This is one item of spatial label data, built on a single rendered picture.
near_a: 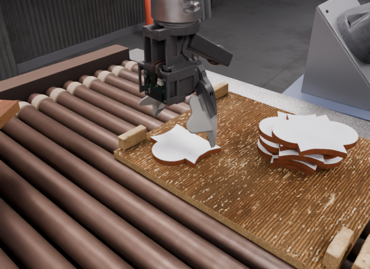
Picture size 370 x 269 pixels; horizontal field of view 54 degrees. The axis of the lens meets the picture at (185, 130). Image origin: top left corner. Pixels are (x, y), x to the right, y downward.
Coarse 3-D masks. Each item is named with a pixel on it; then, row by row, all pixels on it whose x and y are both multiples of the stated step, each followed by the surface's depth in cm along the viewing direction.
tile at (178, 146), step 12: (168, 132) 70; (180, 132) 70; (156, 144) 66; (168, 144) 66; (180, 144) 66; (192, 144) 66; (204, 144) 66; (156, 156) 63; (168, 156) 63; (180, 156) 63; (192, 156) 63; (204, 156) 65
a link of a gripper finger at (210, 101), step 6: (204, 72) 57; (204, 78) 57; (198, 84) 57; (204, 84) 57; (210, 84) 57; (198, 90) 58; (204, 90) 57; (210, 90) 57; (204, 96) 57; (210, 96) 57; (210, 102) 58; (210, 108) 58; (216, 108) 58; (210, 114) 58; (216, 114) 59
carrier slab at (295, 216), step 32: (224, 96) 86; (160, 128) 73; (224, 128) 73; (256, 128) 73; (128, 160) 64; (224, 160) 64; (256, 160) 64; (352, 160) 64; (192, 192) 57; (224, 192) 57; (256, 192) 57; (288, 192) 57; (320, 192) 57; (352, 192) 57; (256, 224) 51; (288, 224) 51; (320, 224) 51; (352, 224) 51; (288, 256) 47; (320, 256) 47
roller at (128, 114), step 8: (64, 88) 96; (72, 88) 94; (80, 88) 93; (88, 88) 94; (80, 96) 92; (88, 96) 90; (96, 96) 89; (104, 96) 89; (96, 104) 88; (104, 104) 87; (112, 104) 86; (120, 104) 86; (112, 112) 85; (120, 112) 84; (128, 112) 83; (136, 112) 82; (128, 120) 82; (136, 120) 81; (144, 120) 80; (152, 120) 79; (152, 128) 78; (368, 224) 54; (368, 232) 53
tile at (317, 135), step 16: (272, 128) 60; (288, 128) 60; (304, 128) 60; (320, 128) 60; (336, 128) 60; (352, 128) 60; (288, 144) 57; (304, 144) 56; (320, 144) 56; (336, 144) 56; (352, 144) 57
